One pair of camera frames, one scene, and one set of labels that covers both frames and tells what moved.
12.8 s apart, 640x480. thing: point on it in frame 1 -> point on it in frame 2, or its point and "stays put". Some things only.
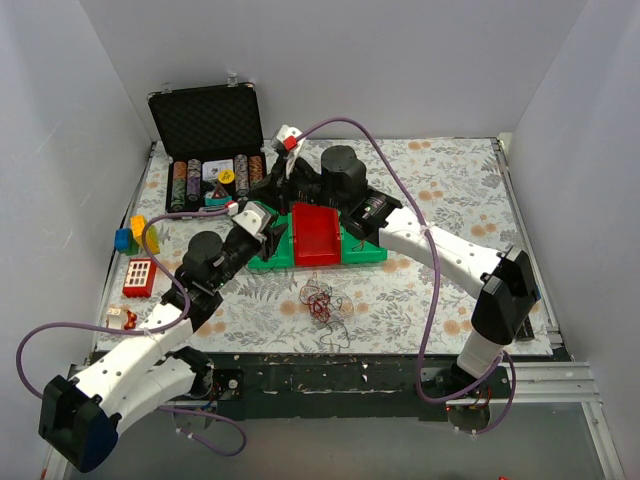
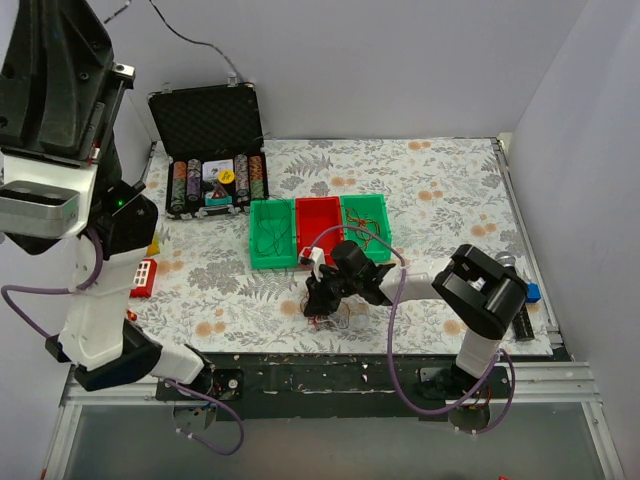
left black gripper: x=270 y=238 -> x=93 y=134
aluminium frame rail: x=555 y=382 stays put
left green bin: x=284 y=257 stays put
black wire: x=332 y=332 -> x=179 y=36
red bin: x=315 y=235 stays put
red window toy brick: x=140 y=278 stays put
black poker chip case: x=212 y=138 stays put
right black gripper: x=279 y=181 -> x=329 y=286
